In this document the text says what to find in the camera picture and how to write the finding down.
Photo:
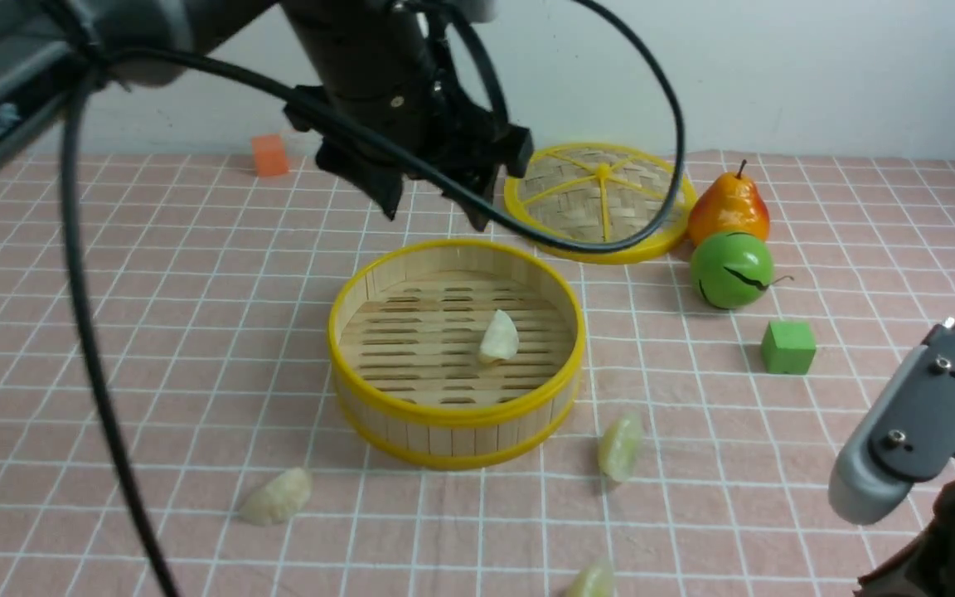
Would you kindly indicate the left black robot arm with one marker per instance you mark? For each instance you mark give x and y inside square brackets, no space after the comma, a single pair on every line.
[47,47]

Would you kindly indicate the pale dumpling bottom edge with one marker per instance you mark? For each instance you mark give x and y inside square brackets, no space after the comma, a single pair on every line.
[595,580]

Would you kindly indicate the orange foam cube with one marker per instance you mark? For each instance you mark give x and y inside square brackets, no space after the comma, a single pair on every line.
[270,155]

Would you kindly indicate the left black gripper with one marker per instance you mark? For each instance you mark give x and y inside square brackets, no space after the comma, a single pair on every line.
[381,127]

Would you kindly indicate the orange toy pear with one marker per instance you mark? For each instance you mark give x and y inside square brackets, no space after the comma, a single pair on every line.
[731,203]

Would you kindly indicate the bamboo steamer lid yellow rim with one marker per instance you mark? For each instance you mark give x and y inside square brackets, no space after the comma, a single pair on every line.
[589,192]

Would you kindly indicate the bamboo steamer tray yellow rim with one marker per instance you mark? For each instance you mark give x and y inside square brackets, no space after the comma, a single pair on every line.
[403,337]

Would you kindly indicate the white dumpling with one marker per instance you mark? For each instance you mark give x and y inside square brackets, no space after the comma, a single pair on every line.
[500,341]
[278,500]

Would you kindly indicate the green foam cube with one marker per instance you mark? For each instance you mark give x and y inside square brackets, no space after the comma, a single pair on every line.
[788,347]

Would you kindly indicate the pale green dumpling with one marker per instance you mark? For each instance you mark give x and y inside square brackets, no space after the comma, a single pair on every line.
[619,447]

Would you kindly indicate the green toy watermelon ball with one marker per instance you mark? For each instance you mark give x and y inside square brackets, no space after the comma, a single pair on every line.
[733,269]

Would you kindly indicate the pink checkered tablecloth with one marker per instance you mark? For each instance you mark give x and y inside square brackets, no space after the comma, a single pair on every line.
[212,287]

